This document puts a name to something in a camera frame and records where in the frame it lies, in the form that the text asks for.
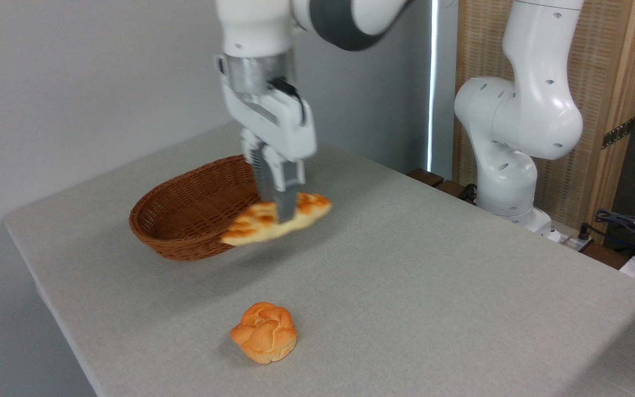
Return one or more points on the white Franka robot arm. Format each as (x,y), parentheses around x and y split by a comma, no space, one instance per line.
(521,110)

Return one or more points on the wooden rattan folding screen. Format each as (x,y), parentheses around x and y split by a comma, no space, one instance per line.
(604,55)

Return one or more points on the metal screen hinge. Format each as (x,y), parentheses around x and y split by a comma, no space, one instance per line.
(618,133)

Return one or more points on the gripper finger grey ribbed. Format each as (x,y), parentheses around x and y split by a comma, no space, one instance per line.
(262,171)
(286,182)

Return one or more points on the round knotted bread roll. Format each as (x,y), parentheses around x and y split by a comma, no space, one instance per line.
(265,333)

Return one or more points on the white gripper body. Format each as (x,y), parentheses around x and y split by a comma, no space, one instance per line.
(279,124)

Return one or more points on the brown wicker oval basket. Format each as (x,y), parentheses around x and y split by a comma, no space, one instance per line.
(185,215)

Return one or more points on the long braided bread loaf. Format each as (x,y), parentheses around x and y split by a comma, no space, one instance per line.
(251,226)

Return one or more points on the black plug connector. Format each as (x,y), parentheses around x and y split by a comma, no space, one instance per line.
(584,232)

